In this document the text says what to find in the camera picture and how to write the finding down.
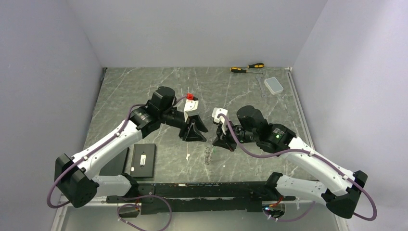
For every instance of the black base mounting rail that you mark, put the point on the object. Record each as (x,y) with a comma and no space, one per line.
(250,196)

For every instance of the black flat box near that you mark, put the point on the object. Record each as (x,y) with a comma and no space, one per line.
(143,160)

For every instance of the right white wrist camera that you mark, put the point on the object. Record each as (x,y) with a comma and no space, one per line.
(220,117)

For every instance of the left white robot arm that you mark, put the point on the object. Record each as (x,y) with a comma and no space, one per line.
(77,176)

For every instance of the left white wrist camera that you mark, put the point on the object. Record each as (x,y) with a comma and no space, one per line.
(191,106)

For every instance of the yellow black screwdriver lower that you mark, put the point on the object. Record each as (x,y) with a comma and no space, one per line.
(240,70)

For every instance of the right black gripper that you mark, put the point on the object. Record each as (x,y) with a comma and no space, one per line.
(220,142)

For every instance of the clear plastic box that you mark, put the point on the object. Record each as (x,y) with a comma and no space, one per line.
(273,85)

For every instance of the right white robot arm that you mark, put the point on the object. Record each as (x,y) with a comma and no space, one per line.
(261,139)

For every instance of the aluminium frame rail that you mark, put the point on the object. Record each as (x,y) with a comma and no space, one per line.
(307,174)

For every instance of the orange black screwdriver upper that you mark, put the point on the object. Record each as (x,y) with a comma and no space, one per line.
(255,66)

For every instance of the small silver wrench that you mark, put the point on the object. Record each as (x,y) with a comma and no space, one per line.
(260,82)

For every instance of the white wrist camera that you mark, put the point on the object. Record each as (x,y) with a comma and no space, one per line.
(191,106)
(220,117)

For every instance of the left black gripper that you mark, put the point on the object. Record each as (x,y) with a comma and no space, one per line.
(190,134)

